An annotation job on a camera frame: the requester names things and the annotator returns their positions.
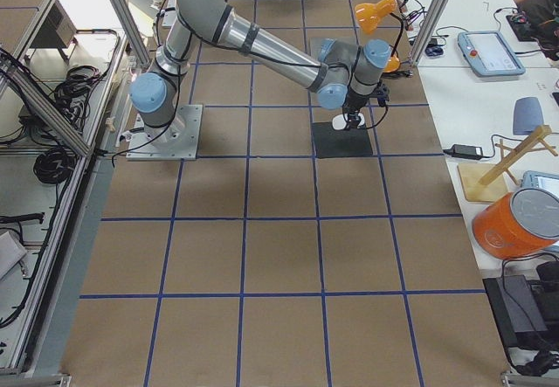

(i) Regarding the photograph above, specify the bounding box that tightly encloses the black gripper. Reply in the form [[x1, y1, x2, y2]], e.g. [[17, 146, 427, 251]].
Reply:
[[342, 81, 390, 130]]

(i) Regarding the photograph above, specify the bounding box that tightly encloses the white computer mouse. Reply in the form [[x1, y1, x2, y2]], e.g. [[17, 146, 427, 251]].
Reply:
[[331, 114, 366, 130]]

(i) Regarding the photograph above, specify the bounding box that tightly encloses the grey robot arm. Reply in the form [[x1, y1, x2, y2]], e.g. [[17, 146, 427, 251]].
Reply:
[[130, 0, 391, 142]]

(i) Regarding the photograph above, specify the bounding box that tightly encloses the black mousepad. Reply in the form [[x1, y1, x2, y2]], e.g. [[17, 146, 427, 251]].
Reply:
[[311, 122, 373, 159]]

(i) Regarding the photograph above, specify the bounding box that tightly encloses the grey closed laptop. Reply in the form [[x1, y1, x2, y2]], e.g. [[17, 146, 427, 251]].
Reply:
[[310, 38, 349, 64]]

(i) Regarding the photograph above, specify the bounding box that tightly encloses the orange desk lamp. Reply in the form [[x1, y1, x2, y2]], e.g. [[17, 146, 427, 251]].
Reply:
[[354, 0, 404, 73]]

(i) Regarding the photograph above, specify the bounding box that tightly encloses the black power adapter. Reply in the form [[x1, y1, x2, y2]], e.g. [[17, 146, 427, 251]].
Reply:
[[450, 144, 483, 160]]

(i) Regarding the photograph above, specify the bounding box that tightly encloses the wooden stand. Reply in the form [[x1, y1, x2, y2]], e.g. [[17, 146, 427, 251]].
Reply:
[[458, 124, 558, 203]]

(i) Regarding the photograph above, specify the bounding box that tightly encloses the blue teach pendant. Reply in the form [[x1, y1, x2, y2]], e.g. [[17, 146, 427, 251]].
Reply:
[[457, 31, 525, 78], [521, 170, 559, 197]]

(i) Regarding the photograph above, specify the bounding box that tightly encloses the grey blue speaker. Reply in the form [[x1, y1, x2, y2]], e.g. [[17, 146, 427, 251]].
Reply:
[[513, 97, 543, 135]]

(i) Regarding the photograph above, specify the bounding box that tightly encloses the orange cylindrical container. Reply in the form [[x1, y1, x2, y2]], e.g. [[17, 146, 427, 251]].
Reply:
[[472, 188, 558, 259]]

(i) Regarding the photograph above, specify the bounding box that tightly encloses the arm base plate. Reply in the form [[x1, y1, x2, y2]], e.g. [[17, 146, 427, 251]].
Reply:
[[126, 104, 204, 161]]

